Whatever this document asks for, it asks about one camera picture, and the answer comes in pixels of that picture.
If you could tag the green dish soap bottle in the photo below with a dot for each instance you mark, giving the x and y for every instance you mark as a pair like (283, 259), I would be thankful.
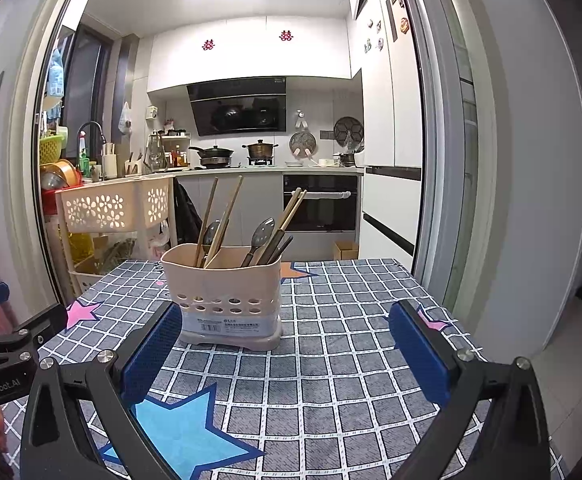
(83, 157)

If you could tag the grey checked star tablecloth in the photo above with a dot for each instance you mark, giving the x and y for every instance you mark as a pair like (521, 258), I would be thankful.
(331, 360)

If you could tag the black built-in oven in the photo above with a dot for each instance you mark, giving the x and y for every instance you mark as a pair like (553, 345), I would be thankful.
(321, 210)

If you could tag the dark metal chopstick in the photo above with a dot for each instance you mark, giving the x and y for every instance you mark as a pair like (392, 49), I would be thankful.
(285, 246)
(276, 242)

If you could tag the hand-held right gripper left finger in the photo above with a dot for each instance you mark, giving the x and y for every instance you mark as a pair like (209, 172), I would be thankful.
(151, 355)

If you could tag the round grey steamer rack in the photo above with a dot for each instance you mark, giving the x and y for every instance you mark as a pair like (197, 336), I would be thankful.
(302, 142)

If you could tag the round dark steamer rack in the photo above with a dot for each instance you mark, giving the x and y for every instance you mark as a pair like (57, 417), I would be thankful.
(348, 130)

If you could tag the beige plastic utensil holder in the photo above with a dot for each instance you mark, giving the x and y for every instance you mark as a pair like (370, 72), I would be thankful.
(221, 280)

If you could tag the black range hood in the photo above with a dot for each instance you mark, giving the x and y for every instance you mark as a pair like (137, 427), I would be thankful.
(241, 115)

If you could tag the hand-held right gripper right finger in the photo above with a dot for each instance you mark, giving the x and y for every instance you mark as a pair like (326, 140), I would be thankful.
(416, 355)

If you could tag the blue hanging packet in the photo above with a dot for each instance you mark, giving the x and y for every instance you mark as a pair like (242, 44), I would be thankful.
(56, 75)

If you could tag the white knife block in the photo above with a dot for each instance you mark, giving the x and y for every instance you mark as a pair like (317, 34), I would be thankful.
(109, 165)

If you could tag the white plastic bag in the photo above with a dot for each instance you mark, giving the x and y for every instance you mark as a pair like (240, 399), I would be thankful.
(125, 121)

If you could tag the cardboard box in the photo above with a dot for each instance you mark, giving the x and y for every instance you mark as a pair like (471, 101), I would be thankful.
(346, 251)

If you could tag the red paper wall decoration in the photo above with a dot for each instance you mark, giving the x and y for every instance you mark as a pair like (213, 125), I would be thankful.
(208, 44)
(286, 35)

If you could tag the small dark pot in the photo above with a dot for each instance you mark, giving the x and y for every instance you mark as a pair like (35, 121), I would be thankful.
(349, 158)

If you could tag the black bag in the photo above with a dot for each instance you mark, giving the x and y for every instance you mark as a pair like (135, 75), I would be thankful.
(186, 215)

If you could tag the green plastic basket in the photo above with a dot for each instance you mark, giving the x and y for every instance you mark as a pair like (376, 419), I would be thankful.
(53, 149)

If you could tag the white fridge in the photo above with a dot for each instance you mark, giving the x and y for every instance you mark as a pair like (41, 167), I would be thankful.
(386, 110)

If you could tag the black kitchen faucet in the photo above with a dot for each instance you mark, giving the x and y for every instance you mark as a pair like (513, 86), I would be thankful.
(91, 123)

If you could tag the brown pot with lid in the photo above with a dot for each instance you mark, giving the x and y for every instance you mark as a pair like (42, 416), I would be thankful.
(260, 150)

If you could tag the black wok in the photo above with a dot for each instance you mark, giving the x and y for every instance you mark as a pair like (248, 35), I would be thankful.
(216, 152)

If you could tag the orange basin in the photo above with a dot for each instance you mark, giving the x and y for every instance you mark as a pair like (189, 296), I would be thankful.
(61, 170)

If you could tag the beige perforated storage cart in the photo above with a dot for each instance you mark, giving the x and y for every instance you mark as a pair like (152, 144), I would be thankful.
(96, 210)

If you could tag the fridge magnets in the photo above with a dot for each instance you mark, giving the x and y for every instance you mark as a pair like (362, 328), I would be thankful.
(401, 25)

